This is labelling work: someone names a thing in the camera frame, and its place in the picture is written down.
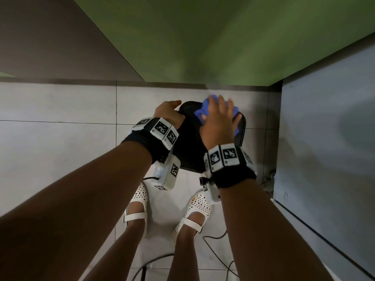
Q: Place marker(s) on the person's left hand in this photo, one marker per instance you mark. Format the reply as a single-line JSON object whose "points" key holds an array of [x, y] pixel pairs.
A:
{"points": [[167, 112]]}

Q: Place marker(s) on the person's right hand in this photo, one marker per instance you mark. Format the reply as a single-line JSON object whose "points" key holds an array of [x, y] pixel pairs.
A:
{"points": [[218, 131]]}

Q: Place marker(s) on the person's left thumb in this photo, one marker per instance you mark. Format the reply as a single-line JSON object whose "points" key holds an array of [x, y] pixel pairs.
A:
{"points": [[175, 104]]}

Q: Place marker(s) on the person's right little finger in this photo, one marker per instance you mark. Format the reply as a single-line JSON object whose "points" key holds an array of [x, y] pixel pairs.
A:
{"points": [[237, 120]]}

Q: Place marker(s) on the person's right middle finger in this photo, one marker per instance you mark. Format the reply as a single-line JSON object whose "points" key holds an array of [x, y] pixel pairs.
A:
{"points": [[223, 105]]}

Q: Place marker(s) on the blue cleaning cloth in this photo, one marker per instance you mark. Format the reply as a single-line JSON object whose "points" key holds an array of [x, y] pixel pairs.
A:
{"points": [[205, 109]]}

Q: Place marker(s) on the person's right forearm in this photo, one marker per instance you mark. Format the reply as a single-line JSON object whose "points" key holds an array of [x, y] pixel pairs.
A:
{"points": [[263, 234]]}

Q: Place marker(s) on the person's left forearm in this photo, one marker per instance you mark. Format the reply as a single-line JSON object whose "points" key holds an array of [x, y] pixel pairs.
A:
{"points": [[76, 207]]}

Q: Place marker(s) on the black marker wristband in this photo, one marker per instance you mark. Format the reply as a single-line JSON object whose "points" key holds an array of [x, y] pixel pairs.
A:
{"points": [[231, 169], [152, 137]]}

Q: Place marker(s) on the white perforated shoe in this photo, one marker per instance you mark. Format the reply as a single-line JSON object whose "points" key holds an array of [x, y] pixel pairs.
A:
{"points": [[197, 206], [140, 198]]}

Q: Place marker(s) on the grey cabinet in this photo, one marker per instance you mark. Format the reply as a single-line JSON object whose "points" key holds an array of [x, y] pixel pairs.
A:
{"points": [[328, 155]]}

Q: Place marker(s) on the person's right leg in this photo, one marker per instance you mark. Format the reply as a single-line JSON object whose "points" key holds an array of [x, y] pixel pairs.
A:
{"points": [[184, 254]]}

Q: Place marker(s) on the person's leg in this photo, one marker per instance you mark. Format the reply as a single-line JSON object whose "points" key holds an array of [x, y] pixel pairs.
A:
{"points": [[123, 251], [184, 254]]}

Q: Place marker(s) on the person's left leg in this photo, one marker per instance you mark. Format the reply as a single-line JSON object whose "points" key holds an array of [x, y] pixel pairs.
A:
{"points": [[123, 251]]}

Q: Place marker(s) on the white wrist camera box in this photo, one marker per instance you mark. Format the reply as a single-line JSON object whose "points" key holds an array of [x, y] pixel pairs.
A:
{"points": [[211, 193], [168, 172]]}

